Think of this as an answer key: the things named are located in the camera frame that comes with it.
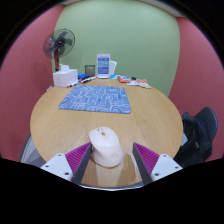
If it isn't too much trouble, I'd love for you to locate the black office chair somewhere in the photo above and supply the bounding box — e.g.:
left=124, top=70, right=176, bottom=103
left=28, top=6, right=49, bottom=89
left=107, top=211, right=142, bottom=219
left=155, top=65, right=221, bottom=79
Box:
left=195, top=106, right=219, bottom=144

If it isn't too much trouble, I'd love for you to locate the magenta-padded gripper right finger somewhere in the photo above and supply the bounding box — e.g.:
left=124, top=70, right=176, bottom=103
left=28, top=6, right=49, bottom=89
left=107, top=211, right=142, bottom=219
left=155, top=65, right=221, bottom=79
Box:
left=132, top=142, right=184, bottom=186

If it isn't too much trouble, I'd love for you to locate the white and blue sign stand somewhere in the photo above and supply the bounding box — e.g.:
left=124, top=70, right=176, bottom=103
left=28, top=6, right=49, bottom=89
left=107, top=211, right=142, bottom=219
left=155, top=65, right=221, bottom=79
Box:
left=96, top=53, right=111, bottom=79

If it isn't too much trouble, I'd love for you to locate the white and orange packet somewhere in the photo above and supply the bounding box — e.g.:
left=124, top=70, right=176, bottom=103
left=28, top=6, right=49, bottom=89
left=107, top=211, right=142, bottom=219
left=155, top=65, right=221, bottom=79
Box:
left=126, top=79, right=143, bottom=87
left=136, top=78, right=152, bottom=90

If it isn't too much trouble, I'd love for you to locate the white tissue box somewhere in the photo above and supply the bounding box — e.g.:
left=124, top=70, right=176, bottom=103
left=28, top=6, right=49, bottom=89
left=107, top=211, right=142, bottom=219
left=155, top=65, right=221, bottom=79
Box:
left=52, top=64, right=79, bottom=88

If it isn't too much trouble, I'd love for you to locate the black mesh pen cup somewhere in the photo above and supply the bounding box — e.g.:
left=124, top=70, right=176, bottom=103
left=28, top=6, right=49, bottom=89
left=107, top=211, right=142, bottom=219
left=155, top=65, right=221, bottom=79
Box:
left=84, top=64, right=96, bottom=78

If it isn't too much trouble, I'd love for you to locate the blue patterned mouse pad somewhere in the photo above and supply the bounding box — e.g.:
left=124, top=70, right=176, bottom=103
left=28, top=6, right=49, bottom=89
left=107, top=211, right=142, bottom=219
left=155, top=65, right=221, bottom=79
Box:
left=58, top=84, right=132, bottom=115

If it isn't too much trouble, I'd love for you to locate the cream computer mouse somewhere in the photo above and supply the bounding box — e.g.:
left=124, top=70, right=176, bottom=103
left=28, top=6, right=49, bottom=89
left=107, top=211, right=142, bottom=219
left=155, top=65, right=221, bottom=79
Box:
left=88, top=126, right=124, bottom=168

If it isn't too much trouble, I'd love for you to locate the black standing fan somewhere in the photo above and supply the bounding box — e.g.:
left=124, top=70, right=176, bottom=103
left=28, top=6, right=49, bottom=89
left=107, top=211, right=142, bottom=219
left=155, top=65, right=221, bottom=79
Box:
left=42, top=28, right=76, bottom=72

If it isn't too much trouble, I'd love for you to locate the grey mesh chair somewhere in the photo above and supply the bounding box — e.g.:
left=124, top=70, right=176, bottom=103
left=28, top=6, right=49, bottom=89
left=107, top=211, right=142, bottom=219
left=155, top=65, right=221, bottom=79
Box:
left=19, top=133, right=47, bottom=168

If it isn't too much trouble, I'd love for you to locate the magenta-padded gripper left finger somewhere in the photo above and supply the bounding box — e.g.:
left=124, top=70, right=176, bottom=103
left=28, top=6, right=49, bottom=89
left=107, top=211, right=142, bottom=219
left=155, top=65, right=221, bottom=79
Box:
left=40, top=142, right=94, bottom=186

